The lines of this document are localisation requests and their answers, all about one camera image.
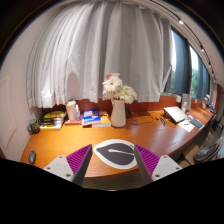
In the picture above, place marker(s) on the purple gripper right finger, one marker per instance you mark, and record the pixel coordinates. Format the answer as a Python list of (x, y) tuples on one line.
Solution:
[(153, 167)]

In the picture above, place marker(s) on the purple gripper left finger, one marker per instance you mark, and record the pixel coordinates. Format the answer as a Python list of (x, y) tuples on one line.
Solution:
[(72, 167)]

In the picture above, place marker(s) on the black leaf mouse pad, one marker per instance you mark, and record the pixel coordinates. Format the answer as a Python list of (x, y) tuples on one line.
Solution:
[(116, 153)]

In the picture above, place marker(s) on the white paper sheet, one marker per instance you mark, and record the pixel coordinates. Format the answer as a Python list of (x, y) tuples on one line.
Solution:
[(186, 125)]

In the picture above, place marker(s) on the white curtain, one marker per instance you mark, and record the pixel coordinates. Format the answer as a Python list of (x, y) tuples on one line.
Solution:
[(87, 40)]

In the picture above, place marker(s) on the silver laptop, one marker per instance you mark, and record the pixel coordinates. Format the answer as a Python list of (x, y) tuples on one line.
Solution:
[(175, 113)]

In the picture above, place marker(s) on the cardboard box under desk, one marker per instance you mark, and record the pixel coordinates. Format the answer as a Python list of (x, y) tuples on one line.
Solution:
[(188, 156)]

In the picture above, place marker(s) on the stack of books left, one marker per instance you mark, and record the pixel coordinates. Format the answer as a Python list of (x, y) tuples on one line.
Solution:
[(52, 120)]

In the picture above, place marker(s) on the yellow book under blue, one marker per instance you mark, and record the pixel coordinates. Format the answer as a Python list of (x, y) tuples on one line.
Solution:
[(105, 122)]

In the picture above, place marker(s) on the clear small bottle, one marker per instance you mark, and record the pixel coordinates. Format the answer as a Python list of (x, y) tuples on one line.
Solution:
[(77, 113)]

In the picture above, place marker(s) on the white ceramic vase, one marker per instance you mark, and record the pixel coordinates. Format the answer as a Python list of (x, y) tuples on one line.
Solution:
[(118, 116)]

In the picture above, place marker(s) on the dark round jar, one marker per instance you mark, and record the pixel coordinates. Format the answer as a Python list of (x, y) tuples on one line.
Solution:
[(33, 126)]

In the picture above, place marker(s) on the grey computer mouse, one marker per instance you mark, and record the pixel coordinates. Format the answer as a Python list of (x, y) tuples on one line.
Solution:
[(32, 157)]

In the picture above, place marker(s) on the dark smartphone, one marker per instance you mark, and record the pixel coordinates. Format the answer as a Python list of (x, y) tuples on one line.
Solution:
[(197, 123)]

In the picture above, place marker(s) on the white flower bouquet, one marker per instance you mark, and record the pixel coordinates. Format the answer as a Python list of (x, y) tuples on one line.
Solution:
[(113, 88)]

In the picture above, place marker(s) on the grey office chair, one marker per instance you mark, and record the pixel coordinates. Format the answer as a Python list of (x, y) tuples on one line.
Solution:
[(208, 153)]

